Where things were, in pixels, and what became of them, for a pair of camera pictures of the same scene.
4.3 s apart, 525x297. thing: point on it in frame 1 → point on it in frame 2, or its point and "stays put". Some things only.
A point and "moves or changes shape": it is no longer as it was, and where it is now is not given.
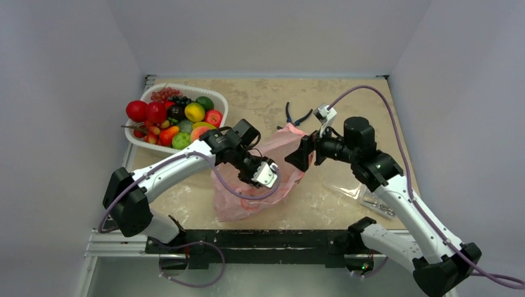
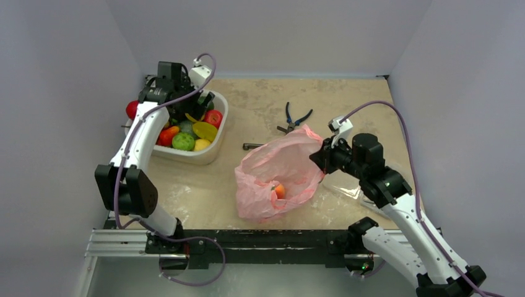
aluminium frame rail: [116, 244] stays put
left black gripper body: [247, 164] → [190, 106]
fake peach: [197, 131] → [280, 191]
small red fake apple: [213, 117] stays put
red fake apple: [137, 111] stays put
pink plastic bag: [233, 198] moves or changes shape
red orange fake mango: [166, 136] stays put
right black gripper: [311, 145] → [321, 156]
